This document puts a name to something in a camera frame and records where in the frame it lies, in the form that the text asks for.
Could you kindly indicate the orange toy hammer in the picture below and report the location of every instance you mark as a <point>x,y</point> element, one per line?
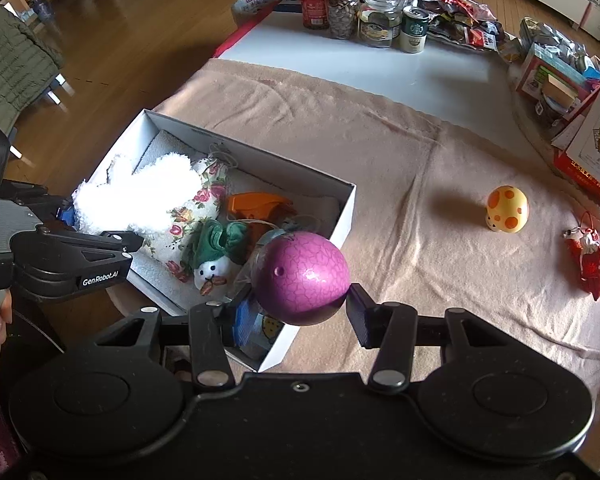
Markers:
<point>250,205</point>

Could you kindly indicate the round woven mat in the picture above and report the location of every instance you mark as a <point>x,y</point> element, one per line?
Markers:
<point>524,125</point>

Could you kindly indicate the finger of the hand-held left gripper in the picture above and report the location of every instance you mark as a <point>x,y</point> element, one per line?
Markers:
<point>80,247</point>
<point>45,210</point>

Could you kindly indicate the green hat snowman plush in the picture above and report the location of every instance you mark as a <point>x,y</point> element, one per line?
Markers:
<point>215,240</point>

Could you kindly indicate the green quilted jacket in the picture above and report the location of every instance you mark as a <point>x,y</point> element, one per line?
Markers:
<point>10,70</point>

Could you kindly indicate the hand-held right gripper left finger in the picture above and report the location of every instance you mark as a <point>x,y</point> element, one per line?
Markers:
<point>220,325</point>

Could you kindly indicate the pile of silver packets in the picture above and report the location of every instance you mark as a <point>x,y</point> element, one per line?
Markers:
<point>559,40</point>

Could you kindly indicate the purple toy egg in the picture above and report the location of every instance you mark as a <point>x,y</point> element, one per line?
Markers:
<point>300,280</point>

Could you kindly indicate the pile of snack packets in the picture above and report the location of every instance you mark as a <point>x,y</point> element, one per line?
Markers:
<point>459,15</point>

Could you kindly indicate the red embroidered pouch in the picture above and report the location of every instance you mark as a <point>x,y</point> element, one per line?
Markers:
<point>592,265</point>

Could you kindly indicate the desk calendar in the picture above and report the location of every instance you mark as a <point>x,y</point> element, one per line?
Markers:
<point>599,145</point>

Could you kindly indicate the yellow mushroom toy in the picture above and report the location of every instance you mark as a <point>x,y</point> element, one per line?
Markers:
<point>507,207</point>

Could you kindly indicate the colourful cardboard box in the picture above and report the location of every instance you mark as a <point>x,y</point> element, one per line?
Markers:
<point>539,80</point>

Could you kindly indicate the beige blanket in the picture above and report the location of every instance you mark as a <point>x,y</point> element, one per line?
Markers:
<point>404,185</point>

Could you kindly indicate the blue sachet bag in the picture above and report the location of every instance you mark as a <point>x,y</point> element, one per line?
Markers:
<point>252,330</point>

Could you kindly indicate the white green drink can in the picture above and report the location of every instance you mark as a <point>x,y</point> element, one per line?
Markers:
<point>413,32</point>

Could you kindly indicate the white cardboard box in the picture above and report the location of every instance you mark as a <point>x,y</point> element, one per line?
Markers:
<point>280,175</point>

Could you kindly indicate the yellow lid seed jar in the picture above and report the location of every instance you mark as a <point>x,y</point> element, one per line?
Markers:
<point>342,12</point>

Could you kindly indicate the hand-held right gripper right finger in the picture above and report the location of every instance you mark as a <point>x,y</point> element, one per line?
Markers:
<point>360,315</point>

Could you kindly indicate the glass jar dark label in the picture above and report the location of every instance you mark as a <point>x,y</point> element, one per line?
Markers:
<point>379,20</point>

